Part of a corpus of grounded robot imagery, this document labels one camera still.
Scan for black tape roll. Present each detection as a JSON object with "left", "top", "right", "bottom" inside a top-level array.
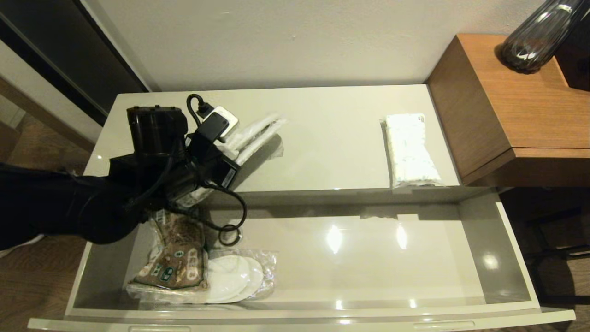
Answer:
[{"left": 218, "top": 225, "right": 243, "bottom": 247}]

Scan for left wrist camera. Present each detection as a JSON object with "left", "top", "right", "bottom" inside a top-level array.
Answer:
[{"left": 196, "top": 105, "right": 239, "bottom": 143}]

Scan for blue patterned tissue pack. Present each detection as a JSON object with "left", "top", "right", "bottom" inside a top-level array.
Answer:
[{"left": 381, "top": 113, "right": 446, "bottom": 189}]

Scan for black box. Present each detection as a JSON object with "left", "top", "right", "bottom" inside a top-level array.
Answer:
[{"left": 555, "top": 14, "right": 590, "bottom": 93}]

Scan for dark ribbed glass vase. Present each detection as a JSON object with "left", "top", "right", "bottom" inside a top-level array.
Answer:
[{"left": 500, "top": 0, "right": 588, "bottom": 74}]

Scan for grey wood-trimmed door frame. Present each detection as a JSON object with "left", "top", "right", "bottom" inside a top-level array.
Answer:
[{"left": 0, "top": 39, "right": 104, "bottom": 153}]

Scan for dark door panel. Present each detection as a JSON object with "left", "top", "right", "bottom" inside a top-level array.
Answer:
[{"left": 0, "top": 0, "right": 150, "bottom": 127}]

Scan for brown snack bag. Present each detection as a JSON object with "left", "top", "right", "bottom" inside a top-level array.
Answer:
[{"left": 127, "top": 210, "right": 211, "bottom": 291}]

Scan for white glossy cabinet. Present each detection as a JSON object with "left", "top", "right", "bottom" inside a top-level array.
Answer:
[{"left": 83, "top": 84, "right": 461, "bottom": 198}]

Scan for brown wooden side table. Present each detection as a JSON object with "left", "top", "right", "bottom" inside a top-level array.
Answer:
[{"left": 426, "top": 34, "right": 590, "bottom": 187}]

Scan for white cabinet drawer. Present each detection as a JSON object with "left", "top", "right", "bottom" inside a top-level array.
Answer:
[{"left": 27, "top": 187, "right": 577, "bottom": 332}]

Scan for packaged white slippers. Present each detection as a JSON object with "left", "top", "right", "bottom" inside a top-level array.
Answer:
[
  {"left": 126, "top": 249, "right": 279, "bottom": 305},
  {"left": 177, "top": 113, "right": 287, "bottom": 209}
]

